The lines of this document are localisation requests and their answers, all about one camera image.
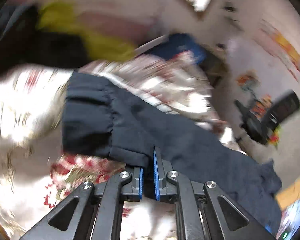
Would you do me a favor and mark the colourful wall picture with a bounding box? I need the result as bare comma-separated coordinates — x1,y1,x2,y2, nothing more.
237,73,260,91

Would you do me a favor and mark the cardboard box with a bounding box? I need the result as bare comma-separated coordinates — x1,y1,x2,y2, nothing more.
275,175,300,210

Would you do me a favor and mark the black office chair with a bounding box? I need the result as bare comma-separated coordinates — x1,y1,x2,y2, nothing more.
234,90,300,145

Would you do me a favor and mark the orange yellow wall poster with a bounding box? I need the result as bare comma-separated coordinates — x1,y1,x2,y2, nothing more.
260,20,300,78

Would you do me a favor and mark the dark cloth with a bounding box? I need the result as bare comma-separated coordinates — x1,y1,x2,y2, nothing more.
0,4,90,80

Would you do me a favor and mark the yellow cartoon picture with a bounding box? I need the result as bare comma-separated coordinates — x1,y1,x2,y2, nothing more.
267,126,283,144

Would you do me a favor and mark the floral patterned bedspread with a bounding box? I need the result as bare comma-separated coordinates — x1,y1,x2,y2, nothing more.
0,52,230,240

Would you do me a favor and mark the pink cloth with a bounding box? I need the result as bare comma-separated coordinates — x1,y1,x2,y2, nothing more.
72,11,160,45

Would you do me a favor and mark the orange cartoon picture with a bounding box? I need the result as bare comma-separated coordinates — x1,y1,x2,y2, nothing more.
250,95,272,120

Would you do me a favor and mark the yellow cloth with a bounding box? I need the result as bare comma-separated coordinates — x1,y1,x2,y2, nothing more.
37,0,138,62

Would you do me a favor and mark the blue dotted cloth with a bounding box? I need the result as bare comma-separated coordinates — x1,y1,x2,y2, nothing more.
277,195,300,240

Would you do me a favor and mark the navy blue garment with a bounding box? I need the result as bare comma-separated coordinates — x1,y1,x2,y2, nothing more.
61,71,283,233

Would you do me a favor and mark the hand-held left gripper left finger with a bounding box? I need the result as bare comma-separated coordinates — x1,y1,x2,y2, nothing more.
19,166,143,240

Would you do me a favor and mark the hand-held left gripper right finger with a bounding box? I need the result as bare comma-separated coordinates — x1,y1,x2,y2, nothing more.
153,146,277,240

